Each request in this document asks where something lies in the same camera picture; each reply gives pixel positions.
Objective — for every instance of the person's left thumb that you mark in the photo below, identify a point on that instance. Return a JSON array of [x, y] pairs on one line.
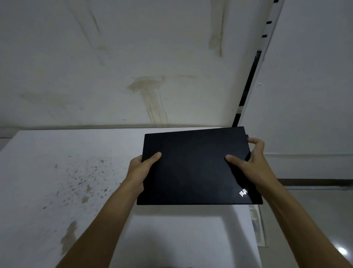
[[153, 158]]

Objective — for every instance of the person's right hand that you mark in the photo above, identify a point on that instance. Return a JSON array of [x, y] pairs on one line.
[[255, 168]]

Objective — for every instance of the person's right thumb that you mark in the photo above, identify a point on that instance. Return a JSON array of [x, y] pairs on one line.
[[234, 160]]

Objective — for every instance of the black laptop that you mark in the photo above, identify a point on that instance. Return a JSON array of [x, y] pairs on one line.
[[193, 171]]

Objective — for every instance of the person's left hand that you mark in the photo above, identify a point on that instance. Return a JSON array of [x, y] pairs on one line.
[[139, 171]]

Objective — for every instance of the white slotted metal upright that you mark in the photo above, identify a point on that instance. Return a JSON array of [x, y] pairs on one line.
[[258, 63]]

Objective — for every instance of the person's right forearm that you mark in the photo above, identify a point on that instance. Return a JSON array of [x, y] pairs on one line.
[[306, 229]]

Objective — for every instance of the person's left forearm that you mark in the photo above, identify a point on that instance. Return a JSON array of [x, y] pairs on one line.
[[102, 223]]

